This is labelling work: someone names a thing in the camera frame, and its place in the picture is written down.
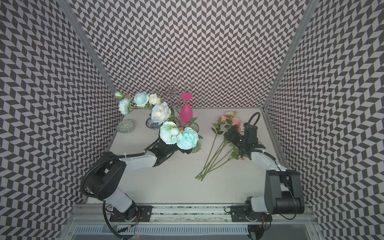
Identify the aluminium corner frame post left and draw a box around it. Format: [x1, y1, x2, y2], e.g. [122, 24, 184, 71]
[56, 0, 119, 104]

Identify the blue floral ceramic bowl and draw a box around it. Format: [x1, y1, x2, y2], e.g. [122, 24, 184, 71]
[146, 117, 162, 130]

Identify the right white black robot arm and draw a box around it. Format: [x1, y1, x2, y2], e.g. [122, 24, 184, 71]
[225, 112, 305, 224]

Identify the peach pink peony stem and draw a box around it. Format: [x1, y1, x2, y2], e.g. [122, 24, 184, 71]
[195, 142, 248, 181]

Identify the magenta wine glass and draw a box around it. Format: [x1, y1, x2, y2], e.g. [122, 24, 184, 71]
[180, 93, 193, 123]

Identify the teal and white flower spray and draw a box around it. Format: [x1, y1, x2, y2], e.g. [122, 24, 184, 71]
[114, 92, 163, 116]

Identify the aluminium corner frame post right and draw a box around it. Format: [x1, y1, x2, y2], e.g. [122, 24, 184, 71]
[263, 0, 320, 112]

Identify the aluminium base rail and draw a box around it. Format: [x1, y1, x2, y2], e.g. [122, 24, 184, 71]
[59, 204, 324, 240]

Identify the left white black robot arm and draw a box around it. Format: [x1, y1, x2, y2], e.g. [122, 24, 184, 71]
[80, 138, 179, 221]

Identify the aluminium corner frame post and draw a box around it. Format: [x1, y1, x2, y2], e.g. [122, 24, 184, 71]
[263, 0, 320, 112]
[56, 0, 119, 104]

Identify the pink ranunculus spray stem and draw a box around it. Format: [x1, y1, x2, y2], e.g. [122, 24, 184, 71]
[196, 111, 242, 181]

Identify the clear glass vase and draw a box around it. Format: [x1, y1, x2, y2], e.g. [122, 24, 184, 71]
[184, 123, 201, 153]

